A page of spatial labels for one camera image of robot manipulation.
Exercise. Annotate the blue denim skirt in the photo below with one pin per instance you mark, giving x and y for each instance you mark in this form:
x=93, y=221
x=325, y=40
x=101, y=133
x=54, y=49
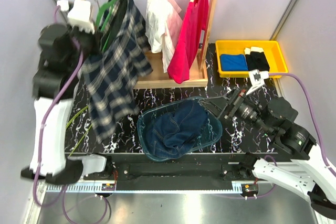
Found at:
x=174, y=134

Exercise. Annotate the folded blue cloth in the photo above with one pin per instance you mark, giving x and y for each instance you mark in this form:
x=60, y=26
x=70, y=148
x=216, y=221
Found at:
x=233, y=62

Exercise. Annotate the lime green hanger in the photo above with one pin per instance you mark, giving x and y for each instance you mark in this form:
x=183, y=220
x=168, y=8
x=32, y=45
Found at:
x=79, y=132

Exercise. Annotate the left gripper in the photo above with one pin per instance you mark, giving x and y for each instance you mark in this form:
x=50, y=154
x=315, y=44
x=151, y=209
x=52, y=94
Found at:
x=96, y=37

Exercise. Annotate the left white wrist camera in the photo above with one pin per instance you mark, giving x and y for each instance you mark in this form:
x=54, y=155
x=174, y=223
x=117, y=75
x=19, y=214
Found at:
x=79, y=14

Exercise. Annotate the folded black cloth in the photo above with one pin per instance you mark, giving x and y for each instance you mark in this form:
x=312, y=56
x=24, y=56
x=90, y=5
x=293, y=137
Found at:
x=256, y=59

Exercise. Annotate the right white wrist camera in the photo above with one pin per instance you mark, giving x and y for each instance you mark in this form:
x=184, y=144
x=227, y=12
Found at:
x=257, y=79

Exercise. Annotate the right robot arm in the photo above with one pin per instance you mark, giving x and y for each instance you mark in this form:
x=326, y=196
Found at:
x=277, y=120

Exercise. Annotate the white pink garment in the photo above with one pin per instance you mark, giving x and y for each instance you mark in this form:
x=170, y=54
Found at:
x=163, y=26

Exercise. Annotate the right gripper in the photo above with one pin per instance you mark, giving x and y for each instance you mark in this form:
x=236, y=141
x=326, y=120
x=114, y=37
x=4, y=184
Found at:
x=233, y=98

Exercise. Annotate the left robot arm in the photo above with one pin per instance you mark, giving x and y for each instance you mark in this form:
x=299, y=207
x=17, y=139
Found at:
x=64, y=48

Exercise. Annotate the magenta pink shirt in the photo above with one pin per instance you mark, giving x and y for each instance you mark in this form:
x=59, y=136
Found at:
x=193, y=24

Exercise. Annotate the yellow plastic tray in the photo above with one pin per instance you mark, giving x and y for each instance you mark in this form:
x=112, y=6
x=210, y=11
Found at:
x=271, y=49

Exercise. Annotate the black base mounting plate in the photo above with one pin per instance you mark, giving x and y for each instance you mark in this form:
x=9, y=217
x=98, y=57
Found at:
x=133, y=167

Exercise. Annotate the clear blue plastic basin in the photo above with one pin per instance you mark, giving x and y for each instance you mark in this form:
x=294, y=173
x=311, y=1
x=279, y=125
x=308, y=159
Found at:
x=210, y=135

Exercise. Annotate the dark green hanger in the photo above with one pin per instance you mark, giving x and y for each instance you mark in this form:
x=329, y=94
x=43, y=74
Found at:
x=109, y=20

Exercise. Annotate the navy plaid skirt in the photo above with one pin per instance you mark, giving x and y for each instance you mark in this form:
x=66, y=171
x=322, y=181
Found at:
x=110, y=80

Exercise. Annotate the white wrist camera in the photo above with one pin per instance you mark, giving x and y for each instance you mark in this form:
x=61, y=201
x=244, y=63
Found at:
x=257, y=79
x=79, y=14

